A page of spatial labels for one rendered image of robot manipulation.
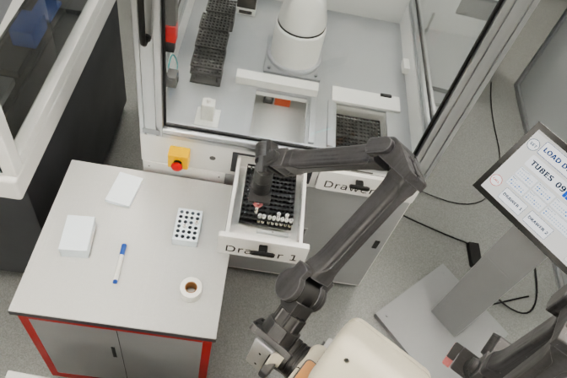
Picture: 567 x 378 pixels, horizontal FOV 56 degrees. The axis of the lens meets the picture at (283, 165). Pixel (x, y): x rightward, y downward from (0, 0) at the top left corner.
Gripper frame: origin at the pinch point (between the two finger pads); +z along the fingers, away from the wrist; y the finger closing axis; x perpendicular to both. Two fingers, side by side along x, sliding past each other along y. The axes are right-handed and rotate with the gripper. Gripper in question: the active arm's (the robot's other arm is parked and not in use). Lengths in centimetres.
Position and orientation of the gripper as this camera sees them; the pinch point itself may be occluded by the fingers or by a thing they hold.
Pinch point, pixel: (257, 203)
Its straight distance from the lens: 169.2
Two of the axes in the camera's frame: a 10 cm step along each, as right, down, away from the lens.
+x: -9.9, -1.6, -0.5
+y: 1.0, -7.9, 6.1
